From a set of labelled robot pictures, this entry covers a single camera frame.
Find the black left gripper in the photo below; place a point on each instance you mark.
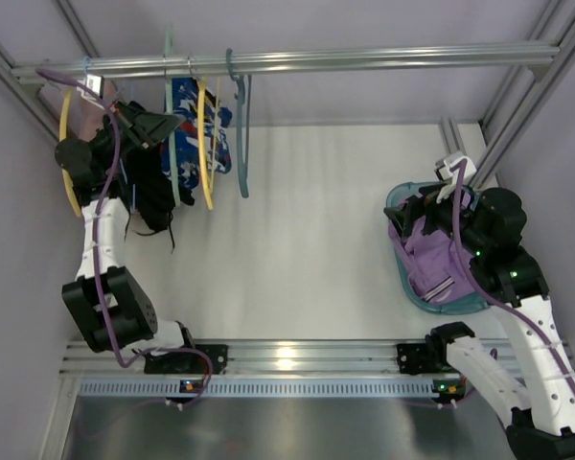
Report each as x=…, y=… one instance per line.
x=137, y=126

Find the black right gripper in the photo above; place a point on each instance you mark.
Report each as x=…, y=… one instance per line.
x=417, y=211

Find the blue red white patterned trousers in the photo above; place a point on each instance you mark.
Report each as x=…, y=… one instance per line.
x=185, y=92

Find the mint green plastic hanger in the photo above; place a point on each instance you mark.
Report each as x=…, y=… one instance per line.
x=168, y=50

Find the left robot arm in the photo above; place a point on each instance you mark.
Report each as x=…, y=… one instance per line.
x=116, y=173

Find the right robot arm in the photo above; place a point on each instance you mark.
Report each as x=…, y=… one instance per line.
x=463, y=253

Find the yellow plastic hanger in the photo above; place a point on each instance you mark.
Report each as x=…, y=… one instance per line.
x=64, y=159
x=206, y=168

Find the teal plastic hanger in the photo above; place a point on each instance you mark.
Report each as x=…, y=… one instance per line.
x=243, y=99

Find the purple garment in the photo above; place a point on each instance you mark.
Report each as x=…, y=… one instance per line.
x=436, y=263

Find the pink garment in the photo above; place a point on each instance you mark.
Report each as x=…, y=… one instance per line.
x=91, y=120

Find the black garment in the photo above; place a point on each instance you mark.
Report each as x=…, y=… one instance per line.
x=152, y=192

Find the teal plastic basket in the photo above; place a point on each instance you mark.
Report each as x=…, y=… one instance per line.
x=412, y=287

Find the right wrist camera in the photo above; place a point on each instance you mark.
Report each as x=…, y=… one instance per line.
x=447, y=170

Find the light blue wire hanger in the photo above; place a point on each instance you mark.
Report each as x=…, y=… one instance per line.
x=115, y=93

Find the aluminium hanging rail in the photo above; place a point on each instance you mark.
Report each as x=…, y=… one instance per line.
x=370, y=59

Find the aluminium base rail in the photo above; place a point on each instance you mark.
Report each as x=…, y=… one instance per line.
x=266, y=358

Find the aluminium frame post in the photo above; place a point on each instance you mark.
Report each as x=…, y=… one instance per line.
x=520, y=97

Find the slotted cable duct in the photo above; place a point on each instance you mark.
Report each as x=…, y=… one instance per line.
x=225, y=387

